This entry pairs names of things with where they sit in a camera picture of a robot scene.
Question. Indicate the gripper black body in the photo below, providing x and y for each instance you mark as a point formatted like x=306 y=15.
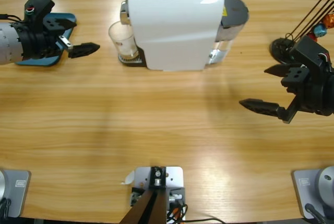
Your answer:
x=310 y=96
x=34 y=44

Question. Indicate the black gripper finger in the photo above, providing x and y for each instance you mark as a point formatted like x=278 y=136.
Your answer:
x=83 y=49
x=261 y=107
x=57 y=24
x=292 y=76

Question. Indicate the clear glass cup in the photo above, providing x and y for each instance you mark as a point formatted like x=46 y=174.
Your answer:
x=124 y=41

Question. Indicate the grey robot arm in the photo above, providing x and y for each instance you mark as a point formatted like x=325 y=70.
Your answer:
x=9 y=44

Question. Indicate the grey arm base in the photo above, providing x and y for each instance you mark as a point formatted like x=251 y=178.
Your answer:
x=313 y=190
x=15 y=190

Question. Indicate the red coffee capsule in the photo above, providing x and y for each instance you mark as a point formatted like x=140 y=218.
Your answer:
x=312 y=36

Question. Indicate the blue coffee capsule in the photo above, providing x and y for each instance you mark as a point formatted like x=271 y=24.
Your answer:
x=319 y=30

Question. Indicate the orange coffee capsule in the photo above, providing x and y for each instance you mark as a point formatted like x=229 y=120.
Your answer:
x=330 y=20

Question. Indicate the white capsule coffee machine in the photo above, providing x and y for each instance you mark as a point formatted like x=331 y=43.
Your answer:
x=177 y=38

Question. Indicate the teal plastic tray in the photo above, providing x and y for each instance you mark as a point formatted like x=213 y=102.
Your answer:
x=39 y=62

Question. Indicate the black capsule holder with rods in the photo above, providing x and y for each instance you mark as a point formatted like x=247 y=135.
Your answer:
x=279 y=47

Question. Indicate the metal drip tray grate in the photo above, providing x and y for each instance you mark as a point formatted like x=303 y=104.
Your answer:
x=131 y=62

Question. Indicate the white paper tab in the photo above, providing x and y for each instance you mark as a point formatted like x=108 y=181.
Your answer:
x=129 y=178

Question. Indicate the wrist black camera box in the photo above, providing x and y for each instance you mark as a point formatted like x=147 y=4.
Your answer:
x=39 y=4
x=310 y=51

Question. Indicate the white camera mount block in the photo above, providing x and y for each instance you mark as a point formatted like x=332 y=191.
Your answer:
x=173 y=179

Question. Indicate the dark camera post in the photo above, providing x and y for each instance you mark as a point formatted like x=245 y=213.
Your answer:
x=156 y=182

